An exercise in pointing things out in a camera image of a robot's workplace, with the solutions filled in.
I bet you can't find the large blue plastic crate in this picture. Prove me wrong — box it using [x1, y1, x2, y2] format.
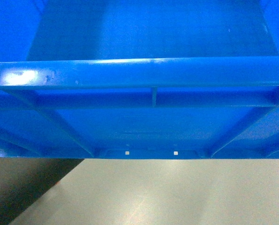
[0, 0, 279, 159]

